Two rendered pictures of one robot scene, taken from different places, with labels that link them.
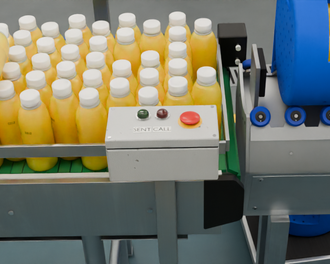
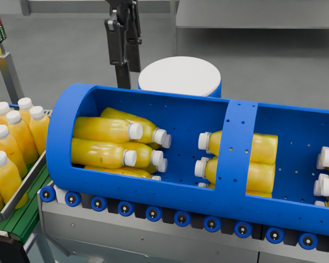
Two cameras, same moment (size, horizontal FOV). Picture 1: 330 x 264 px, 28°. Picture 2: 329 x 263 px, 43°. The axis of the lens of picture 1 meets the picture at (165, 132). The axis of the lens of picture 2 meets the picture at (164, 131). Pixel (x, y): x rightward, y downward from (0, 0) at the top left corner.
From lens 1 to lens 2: 86 cm
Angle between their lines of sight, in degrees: 12
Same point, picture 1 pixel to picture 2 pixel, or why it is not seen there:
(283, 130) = (65, 207)
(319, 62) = (63, 166)
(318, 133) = (91, 215)
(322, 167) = (97, 240)
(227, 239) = not seen: hidden behind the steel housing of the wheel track
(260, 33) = (231, 91)
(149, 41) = not seen: outside the picture
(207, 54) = (38, 134)
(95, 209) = not seen: outside the picture
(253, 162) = (47, 225)
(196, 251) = not seen: hidden behind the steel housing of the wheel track
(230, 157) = (21, 222)
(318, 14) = (64, 128)
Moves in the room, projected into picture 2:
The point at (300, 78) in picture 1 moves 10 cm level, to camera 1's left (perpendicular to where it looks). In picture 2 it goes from (53, 176) to (15, 170)
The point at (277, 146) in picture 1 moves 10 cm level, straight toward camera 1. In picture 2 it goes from (63, 217) to (40, 246)
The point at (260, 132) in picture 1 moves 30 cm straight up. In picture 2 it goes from (49, 205) to (19, 119)
